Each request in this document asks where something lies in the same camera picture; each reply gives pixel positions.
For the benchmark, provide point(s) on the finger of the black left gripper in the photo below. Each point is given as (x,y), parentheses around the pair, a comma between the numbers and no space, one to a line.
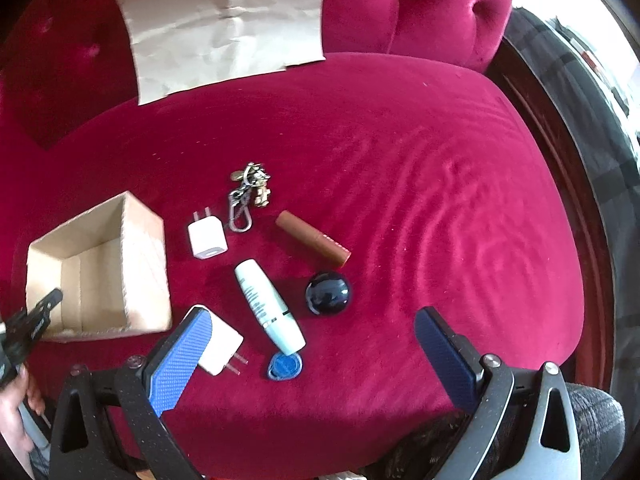
(45,304)

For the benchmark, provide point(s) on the small white USB charger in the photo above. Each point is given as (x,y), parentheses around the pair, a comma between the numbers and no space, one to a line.
(206,236)

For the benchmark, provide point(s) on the person's left hand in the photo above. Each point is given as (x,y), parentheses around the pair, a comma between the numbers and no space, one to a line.
(24,387)

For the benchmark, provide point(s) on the brown paper sheet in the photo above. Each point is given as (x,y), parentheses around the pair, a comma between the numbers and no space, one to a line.
(179,45)

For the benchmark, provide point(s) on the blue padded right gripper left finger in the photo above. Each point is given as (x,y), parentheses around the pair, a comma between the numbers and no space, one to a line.
(170,366)

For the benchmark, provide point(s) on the red velvet sofa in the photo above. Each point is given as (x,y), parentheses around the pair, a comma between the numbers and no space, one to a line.
(396,146)

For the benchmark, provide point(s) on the large white power adapter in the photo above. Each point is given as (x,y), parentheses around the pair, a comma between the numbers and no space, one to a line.
(222,349)

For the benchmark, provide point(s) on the blue key fob tag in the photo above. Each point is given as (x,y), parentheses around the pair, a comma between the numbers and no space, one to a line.
(282,368)

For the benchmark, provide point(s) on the white light-blue cosmetic bottle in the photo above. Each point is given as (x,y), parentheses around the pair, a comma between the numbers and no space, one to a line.
(271,312)

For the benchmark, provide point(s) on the metal keychain with keys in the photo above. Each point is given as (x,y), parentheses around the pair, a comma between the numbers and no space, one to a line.
(251,189)

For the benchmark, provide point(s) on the brown cardboard box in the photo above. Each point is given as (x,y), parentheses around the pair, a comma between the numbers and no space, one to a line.
(110,263)

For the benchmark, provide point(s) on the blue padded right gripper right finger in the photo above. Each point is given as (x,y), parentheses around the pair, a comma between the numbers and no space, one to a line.
(454,359)

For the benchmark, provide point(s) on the brown lipstick tube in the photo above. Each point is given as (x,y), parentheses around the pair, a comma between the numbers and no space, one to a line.
(313,238)

